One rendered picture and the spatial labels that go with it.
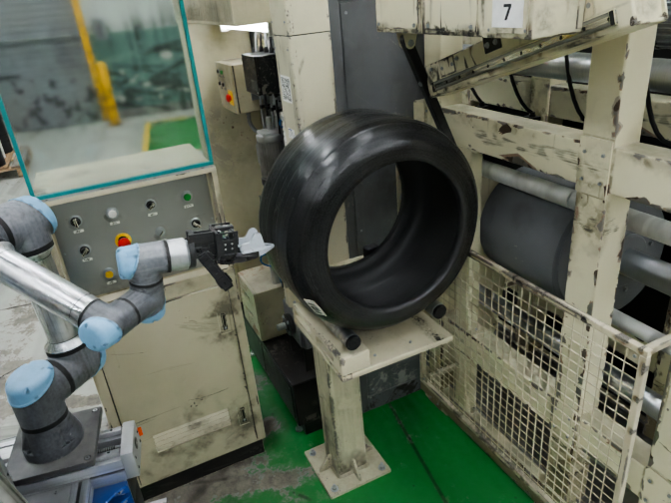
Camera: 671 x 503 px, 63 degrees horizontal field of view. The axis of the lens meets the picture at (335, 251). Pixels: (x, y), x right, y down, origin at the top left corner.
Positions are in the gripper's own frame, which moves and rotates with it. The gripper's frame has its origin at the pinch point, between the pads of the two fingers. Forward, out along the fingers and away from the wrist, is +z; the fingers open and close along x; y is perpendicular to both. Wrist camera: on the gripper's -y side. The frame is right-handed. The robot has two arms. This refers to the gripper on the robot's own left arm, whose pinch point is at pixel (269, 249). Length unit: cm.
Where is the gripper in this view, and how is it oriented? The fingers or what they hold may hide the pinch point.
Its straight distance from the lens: 138.8
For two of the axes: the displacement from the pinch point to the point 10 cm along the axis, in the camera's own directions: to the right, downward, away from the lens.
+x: -4.3, -3.5, 8.3
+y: 0.2, -9.2, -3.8
